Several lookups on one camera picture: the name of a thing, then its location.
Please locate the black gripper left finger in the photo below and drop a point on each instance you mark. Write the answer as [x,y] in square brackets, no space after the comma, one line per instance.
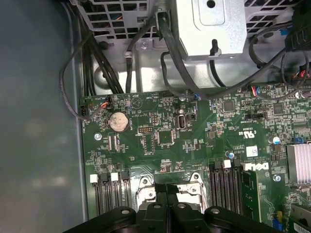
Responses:
[155,218]

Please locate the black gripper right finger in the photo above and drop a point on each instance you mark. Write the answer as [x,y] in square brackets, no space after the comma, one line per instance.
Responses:
[184,218]

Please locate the CPU socket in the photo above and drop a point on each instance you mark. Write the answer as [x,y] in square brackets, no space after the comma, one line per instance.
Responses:
[145,191]

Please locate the green RAM stick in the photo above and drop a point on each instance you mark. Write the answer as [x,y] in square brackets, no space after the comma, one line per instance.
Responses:
[252,194]

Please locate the green motherboard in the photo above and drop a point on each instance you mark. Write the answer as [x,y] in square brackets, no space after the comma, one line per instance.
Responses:
[194,136]

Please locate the internal USB port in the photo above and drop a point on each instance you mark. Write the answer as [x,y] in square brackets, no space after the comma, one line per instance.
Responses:
[181,121]

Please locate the silver motherboard screw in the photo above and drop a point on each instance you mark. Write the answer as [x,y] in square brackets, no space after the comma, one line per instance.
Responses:
[97,136]
[277,178]

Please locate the round coin battery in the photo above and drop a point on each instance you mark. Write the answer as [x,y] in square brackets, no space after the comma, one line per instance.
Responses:
[118,121]

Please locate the silver finned heat sink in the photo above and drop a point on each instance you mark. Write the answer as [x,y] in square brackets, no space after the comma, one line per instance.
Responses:
[300,163]

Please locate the open grey PC case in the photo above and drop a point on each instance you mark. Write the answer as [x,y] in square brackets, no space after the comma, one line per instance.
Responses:
[36,97]

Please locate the perforated metal drive cage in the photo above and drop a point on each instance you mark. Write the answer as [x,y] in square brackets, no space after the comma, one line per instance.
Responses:
[114,19]

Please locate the black connector block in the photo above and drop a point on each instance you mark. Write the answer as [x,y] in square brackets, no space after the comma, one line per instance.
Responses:
[298,36]

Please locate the silver sheet metal bracket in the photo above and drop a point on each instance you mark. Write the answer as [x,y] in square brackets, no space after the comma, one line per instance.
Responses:
[213,36]

